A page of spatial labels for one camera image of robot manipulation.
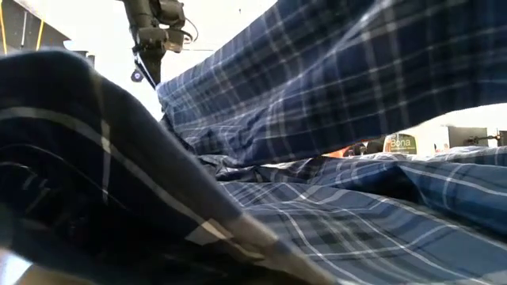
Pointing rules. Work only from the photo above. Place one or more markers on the black monitor screen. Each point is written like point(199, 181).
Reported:
point(467, 136)

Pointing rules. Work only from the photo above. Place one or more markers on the white spray bottle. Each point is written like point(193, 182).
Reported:
point(400, 144)

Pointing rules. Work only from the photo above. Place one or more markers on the yellow vertical pipe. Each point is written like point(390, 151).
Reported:
point(40, 35)

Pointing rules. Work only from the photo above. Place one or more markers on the blue plaid shirt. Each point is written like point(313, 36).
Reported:
point(317, 99)

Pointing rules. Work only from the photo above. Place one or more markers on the black ceiling spotlight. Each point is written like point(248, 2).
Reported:
point(137, 75)

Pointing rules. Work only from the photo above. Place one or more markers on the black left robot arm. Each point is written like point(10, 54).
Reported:
point(142, 12)

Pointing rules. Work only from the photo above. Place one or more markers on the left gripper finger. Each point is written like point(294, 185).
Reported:
point(152, 67)

